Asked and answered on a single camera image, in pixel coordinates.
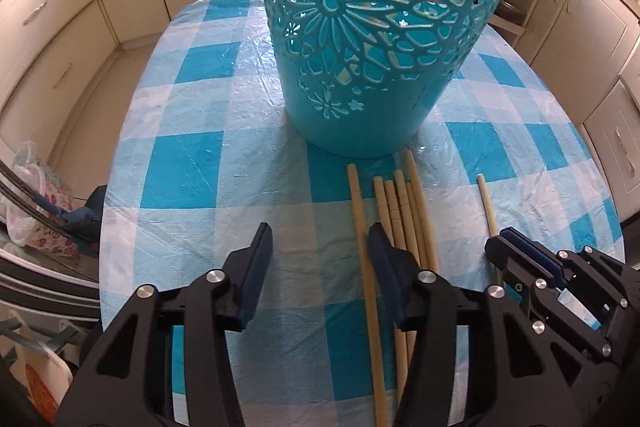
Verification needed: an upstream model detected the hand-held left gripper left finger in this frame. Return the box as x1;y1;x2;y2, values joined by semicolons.
55;222;273;427

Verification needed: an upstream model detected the blue plastic object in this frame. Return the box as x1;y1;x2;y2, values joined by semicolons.
40;184;107;258

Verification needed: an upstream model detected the blue checked tablecloth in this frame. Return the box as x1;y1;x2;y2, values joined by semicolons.
99;0;627;427

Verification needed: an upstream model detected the cream drawer cabinet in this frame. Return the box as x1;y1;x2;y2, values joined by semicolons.
0;0;123;168

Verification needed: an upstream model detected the cream panelled cabinet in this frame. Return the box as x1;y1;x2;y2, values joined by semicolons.
520;0;640;228

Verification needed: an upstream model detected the white plastic object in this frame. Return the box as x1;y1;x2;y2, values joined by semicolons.
0;307;91;427

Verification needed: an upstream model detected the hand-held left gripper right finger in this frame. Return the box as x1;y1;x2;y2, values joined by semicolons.
367;223;583;427

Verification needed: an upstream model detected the teal perforated plastic basket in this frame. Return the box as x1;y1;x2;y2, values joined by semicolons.
248;0;540;158

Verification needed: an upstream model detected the bundle of wooden chopsticks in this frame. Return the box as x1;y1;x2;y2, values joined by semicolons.
347;150;441;427

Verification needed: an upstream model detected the clear bag with floral container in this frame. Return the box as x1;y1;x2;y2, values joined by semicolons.
5;139;81;260

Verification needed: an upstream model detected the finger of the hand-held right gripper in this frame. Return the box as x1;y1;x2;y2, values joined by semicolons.
557;246;632;333
487;229;613;360

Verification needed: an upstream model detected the light wooden chopstick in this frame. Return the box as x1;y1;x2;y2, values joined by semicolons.
477;174;503;285

